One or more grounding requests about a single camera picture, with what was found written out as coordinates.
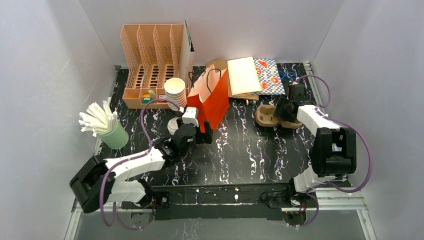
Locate translucent white bottle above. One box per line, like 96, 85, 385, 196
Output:
148, 89, 157, 99

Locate green paper cup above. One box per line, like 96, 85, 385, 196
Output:
97, 120, 129, 150

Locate red white staple box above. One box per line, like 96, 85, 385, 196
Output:
157, 94, 168, 103

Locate brown pulp cup carrier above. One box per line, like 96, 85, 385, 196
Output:
255, 104, 303, 129

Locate pink desk organizer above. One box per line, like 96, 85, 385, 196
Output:
120, 22, 195, 109

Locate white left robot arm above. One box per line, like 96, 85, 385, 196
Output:
69, 120, 213, 213

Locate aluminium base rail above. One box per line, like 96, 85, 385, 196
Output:
71, 188, 369, 213

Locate stack of white paper cups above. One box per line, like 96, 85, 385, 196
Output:
163, 77, 187, 113

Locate orange paper bag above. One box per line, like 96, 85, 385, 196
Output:
187, 64, 230, 133

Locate blue checkered paper bag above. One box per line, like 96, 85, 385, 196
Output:
253, 58, 285, 96

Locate blue rubber bands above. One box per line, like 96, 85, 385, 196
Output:
278, 70, 298, 84

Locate white lid stack upper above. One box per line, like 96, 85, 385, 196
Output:
167, 117, 179, 136

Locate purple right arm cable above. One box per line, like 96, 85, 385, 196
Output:
284, 74, 375, 229

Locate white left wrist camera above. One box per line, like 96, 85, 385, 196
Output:
181, 106, 199, 127

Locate green stamp box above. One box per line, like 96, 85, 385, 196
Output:
142, 96, 154, 104

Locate cream paper bag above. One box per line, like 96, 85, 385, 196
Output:
227, 56, 262, 96

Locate white wrapped straws bundle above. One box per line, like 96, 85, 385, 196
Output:
78, 100, 118, 137

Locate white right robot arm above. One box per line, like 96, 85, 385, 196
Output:
273, 84, 357, 194

